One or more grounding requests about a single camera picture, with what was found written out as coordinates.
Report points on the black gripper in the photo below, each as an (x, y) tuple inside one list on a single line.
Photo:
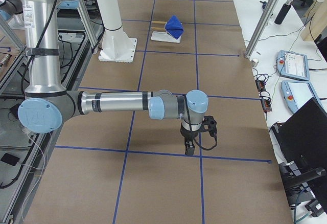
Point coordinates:
[(187, 135)]

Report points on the blue microfiber towel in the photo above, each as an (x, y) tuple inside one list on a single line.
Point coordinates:
[(174, 27)]

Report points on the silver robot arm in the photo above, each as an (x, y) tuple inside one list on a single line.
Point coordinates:
[(48, 104), (9, 8)]

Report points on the white wooden towel rack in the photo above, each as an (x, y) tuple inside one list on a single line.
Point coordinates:
[(160, 34)]

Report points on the lower small electronics board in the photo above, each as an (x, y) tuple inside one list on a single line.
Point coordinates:
[(266, 105)]

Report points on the small electronics board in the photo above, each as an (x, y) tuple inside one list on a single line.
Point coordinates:
[(260, 84), (266, 105)]

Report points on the upper small electronics board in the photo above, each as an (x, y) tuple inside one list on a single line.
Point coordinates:
[(260, 84)]

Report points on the small metal cylinder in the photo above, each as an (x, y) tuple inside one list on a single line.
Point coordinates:
[(254, 62)]

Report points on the black laptop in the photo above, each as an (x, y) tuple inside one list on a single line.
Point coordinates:
[(302, 138)]

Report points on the lower teach pendant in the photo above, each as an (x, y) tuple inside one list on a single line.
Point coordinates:
[(297, 93)]

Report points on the teach pendant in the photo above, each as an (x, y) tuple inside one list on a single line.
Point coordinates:
[(293, 65), (297, 93)]

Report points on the upper teach pendant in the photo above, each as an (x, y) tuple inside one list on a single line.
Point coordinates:
[(293, 65)]

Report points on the black water bottle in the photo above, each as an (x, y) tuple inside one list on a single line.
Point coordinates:
[(283, 12)]

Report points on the black phone on shelf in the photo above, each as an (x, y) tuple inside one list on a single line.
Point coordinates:
[(10, 159)]

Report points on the black power adapter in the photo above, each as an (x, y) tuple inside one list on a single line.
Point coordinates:
[(14, 110)]

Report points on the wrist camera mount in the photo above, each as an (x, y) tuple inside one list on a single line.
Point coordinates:
[(209, 124)]

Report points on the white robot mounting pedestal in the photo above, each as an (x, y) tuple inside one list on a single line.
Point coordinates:
[(116, 45)]

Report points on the aluminium frame post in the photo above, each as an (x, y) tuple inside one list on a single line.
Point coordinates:
[(271, 4)]

